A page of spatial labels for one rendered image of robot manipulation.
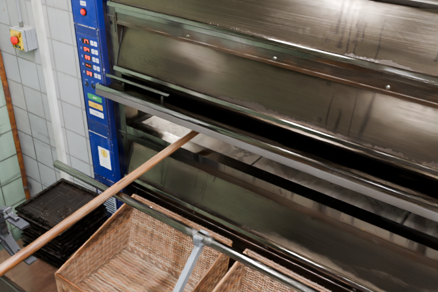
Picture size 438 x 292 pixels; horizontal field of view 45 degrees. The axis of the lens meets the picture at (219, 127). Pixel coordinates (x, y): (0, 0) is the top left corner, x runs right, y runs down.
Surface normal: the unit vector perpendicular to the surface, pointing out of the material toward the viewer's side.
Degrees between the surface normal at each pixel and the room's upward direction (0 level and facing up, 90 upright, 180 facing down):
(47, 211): 0
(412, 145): 70
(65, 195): 0
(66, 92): 90
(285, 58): 90
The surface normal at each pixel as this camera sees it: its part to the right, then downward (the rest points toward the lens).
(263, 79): -0.56, 0.06
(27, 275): 0.00, -0.88
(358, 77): -0.60, 0.38
